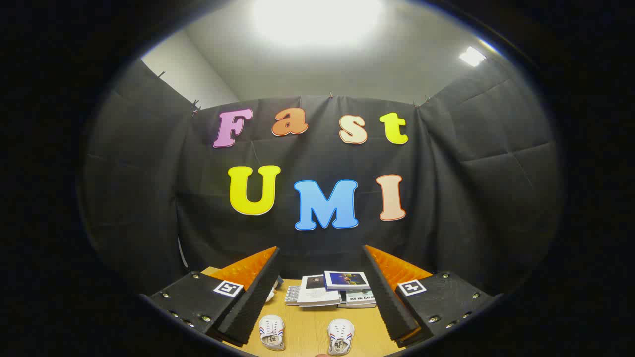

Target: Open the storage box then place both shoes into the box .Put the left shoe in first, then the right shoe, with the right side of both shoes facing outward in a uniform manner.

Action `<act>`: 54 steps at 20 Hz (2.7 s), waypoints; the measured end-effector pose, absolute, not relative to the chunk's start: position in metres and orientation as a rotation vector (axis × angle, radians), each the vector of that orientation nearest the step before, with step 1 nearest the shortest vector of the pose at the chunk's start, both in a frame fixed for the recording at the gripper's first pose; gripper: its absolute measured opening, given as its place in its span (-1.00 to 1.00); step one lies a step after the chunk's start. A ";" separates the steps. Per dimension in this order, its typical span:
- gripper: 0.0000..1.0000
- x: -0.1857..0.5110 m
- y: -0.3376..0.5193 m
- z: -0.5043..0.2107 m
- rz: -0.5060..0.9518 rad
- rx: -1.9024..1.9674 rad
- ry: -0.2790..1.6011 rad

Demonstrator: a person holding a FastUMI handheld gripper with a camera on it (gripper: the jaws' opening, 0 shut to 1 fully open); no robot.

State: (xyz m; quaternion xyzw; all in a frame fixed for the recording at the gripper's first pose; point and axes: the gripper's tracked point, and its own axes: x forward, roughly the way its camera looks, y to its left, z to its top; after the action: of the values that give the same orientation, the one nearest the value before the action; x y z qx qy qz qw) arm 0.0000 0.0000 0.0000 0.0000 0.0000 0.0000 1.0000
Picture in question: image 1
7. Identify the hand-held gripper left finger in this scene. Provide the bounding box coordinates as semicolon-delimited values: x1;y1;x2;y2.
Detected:
140;246;281;348

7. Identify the small ceiling light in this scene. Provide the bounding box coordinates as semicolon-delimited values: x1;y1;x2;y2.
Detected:
458;46;487;68

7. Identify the white canvas shoe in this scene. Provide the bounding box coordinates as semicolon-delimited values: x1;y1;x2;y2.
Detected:
258;314;286;351
327;318;356;356

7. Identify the white book with dark photo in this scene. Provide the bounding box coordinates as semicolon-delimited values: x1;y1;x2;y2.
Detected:
297;274;343;308

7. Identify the blue cover book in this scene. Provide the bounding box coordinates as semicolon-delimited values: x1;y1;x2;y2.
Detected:
324;270;371;292

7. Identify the thick teal cover book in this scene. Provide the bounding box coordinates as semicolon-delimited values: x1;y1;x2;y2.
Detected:
342;289;377;309

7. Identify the large ceiling light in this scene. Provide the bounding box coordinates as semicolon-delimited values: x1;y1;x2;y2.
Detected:
252;0;386;49

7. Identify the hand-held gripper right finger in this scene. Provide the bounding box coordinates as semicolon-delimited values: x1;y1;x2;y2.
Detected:
362;244;499;348

